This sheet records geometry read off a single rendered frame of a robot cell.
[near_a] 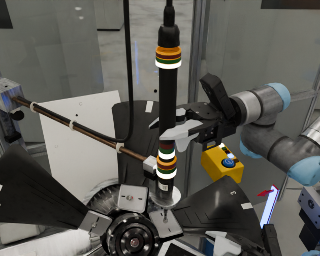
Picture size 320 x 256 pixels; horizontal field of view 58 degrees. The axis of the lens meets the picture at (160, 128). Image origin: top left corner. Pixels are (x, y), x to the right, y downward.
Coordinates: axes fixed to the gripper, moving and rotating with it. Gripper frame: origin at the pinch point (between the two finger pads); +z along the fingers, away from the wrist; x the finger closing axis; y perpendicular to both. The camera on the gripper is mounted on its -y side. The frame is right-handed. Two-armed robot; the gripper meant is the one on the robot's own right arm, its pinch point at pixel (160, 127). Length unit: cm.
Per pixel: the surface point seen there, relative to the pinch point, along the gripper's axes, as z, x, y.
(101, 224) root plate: 13.1, 5.1, 27.0
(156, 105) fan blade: -9.7, 18.0, 6.6
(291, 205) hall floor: -146, 38, 148
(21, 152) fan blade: 24.9, 16.4, 7.6
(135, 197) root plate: 3.6, 5.7, 23.5
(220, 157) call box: -41, 22, 41
